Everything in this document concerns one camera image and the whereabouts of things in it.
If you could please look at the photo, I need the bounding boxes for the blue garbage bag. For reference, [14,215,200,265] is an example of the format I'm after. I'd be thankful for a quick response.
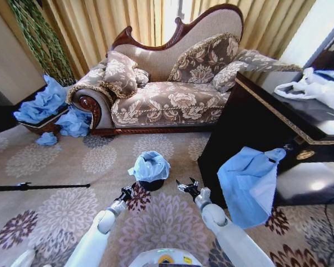
[127,151,171,182]

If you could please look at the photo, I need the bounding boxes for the black round trash bin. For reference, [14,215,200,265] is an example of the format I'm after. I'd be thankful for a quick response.
[138,155,166,191]

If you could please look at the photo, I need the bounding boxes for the large blue hanging bag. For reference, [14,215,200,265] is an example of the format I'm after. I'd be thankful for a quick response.
[217,146,287,230]

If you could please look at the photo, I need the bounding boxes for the crumpled blue bag pile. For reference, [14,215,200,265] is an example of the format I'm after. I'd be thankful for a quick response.
[55,106,93,139]

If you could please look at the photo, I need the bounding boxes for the small crumpled blue bag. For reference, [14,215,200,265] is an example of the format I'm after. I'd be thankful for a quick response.
[35,131,58,147]

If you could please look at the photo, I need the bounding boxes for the white plastic bag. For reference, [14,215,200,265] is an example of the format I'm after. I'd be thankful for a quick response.
[273,67,334,116]

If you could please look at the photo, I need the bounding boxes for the blue folded bag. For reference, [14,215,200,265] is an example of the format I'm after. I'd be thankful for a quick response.
[313,68,334,83]

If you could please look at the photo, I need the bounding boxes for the white robot front shell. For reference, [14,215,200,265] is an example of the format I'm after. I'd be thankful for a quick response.
[130,248,204,267]

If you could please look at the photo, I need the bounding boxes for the long black pole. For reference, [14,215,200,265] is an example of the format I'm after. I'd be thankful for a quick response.
[0,181,91,193]

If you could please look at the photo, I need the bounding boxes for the floral chaise longue sofa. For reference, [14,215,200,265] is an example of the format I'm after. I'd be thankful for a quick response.
[67,4,304,137]

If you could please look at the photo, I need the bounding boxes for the dark wooden desk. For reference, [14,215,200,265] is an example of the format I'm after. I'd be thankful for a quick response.
[197,71,334,209]

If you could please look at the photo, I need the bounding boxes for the carved wooden stool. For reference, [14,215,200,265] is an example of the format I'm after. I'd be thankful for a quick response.
[21,107,71,136]

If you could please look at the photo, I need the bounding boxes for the small floral bolster cushion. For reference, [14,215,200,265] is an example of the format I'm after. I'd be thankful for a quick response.
[133,68,150,87]

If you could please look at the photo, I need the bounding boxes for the small pale floral cushion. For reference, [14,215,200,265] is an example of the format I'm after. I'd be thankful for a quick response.
[210,61,251,94]

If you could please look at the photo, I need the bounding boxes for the square floral fringed cushion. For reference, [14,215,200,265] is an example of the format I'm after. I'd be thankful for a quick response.
[100,51,139,98]

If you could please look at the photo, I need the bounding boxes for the heap of blue bags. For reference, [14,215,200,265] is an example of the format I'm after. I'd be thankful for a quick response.
[13,73,70,123]

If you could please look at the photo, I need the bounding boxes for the large floral fringed cushion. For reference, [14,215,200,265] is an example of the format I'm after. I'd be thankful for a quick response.
[168,32,242,84]

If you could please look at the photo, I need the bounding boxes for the golden pleated curtains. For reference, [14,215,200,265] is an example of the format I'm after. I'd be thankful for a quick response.
[40,0,317,82]

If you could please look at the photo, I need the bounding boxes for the green hanging plant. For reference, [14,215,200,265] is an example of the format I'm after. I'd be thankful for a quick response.
[7,0,76,86]

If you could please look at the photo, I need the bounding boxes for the black television screen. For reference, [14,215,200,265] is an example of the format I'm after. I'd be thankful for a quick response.
[303,16,334,71]

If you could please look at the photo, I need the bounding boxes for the brass drawer handle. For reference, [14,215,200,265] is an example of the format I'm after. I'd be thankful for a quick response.
[296,150,316,161]

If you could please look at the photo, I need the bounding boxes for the black floor cable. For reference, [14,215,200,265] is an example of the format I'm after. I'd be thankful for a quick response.
[320,202,334,253]

